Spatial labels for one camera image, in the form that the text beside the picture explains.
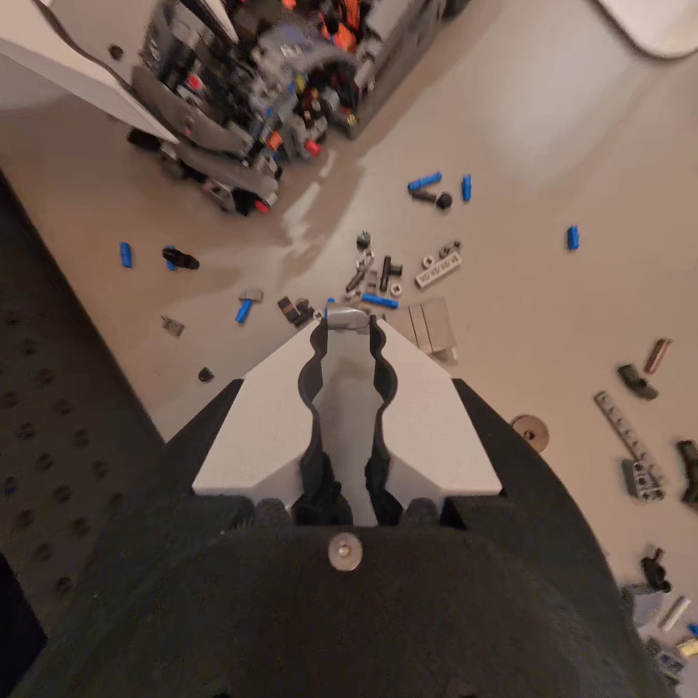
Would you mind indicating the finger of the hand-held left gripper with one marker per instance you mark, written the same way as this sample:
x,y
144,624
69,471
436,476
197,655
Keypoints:
x,y
218,19
54,60

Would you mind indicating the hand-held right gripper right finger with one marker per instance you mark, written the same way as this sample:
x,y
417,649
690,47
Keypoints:
x,y
441,436

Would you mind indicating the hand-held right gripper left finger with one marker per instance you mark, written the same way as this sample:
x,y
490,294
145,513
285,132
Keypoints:
x,y
251,436

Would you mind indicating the grey lego car model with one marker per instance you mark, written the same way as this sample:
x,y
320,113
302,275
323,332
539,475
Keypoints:
x,y
262,98

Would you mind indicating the grey lego panel assembly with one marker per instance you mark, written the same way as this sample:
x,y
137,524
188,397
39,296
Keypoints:
x,y
433,327

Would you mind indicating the grey curved slope piece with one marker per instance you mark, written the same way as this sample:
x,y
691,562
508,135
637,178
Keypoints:
x,y
346,316

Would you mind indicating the black lego dish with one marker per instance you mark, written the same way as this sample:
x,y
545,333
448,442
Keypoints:
x,y
530,433

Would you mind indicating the black lego slope piece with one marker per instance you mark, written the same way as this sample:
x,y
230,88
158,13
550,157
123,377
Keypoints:
x,y
144,139

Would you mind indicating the grey lego slope tile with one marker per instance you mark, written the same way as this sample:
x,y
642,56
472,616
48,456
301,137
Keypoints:
x,y
252,295

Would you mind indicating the long blue lego pin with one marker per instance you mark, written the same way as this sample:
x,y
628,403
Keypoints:
x,y
380,301
424,181

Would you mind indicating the light grey long lego plate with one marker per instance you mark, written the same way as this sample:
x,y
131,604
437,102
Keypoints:
x,y
439,270

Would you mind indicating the pile of small lego pieces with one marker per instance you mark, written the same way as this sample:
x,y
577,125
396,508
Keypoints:
x,y
390,272

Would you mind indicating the long grey lego beam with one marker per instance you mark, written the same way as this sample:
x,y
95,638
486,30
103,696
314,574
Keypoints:
x,y
621,425

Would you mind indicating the black angled lego connector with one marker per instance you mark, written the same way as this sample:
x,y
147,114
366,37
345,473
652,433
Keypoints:
x,y
182,259

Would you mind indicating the black curved lego piece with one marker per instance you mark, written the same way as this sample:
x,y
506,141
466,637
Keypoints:
x,y
688,471
637,381

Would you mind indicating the grey red-striped lego tile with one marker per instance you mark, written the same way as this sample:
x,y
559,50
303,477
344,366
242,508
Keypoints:
x,y
657,355

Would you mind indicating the black lego pin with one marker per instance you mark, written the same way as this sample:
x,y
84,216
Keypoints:
x,y
431,197

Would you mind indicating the heap of mixed lego parts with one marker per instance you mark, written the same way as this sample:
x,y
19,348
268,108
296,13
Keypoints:
x,y
654,572

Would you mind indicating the small black rounded brick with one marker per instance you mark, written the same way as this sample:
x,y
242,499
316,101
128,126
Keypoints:
x,y
205,374

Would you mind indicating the black perforated board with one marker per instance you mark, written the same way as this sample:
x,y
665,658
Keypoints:
x,y
54,436

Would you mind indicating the grey pin connector block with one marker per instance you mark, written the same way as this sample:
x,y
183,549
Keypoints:
x,y
643,480

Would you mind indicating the white rounded board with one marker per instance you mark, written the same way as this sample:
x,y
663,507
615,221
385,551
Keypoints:
x,y
654,22

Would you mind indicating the grey lego bracket piece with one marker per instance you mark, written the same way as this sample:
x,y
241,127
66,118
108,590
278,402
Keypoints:
x,y
172,325

